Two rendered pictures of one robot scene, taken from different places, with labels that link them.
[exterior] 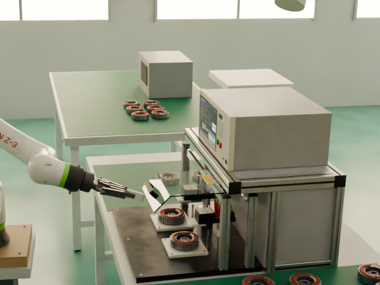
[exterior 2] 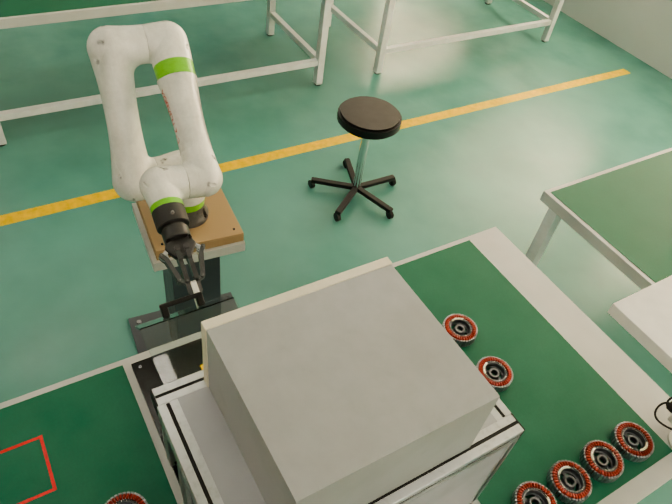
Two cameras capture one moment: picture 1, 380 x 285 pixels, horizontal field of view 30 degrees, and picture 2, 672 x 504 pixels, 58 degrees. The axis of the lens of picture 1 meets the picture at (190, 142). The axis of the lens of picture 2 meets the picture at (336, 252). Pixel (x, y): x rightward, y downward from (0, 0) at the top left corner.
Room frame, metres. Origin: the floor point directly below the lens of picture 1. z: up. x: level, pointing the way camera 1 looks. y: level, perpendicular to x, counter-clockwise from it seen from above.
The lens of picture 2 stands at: (2.34, -0.87, 2.27)
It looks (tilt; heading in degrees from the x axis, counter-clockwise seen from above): 45 degrees down; 67
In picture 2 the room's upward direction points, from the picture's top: 10 degrees clockwise
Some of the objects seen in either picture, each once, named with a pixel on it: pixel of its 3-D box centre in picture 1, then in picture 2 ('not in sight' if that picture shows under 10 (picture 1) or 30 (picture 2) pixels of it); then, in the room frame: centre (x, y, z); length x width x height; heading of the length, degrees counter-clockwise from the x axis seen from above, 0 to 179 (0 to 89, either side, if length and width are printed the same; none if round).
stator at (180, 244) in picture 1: (184, 240); not in sight; (2.48, 0.01, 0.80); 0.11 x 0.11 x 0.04
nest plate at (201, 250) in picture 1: (184, 246); not in sight; (2.48, 0.01, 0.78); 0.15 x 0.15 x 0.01; 14
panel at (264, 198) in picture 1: (240, 195); not in sight; (2.66, -0.21, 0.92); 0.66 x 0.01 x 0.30; 14
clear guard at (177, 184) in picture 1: (191, 189); (205, 352); (2.42, -0.01, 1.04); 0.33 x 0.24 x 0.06; 104
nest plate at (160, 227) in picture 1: (171, 221); not in sight; (2.72, 0.07, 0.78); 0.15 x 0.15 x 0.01; 14
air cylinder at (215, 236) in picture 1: (220, 238); not in sight; (2.52, -0.13, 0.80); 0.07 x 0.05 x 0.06; 14
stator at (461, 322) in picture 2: not in sight; (459, 330); (3.23, 0.10, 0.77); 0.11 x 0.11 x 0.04
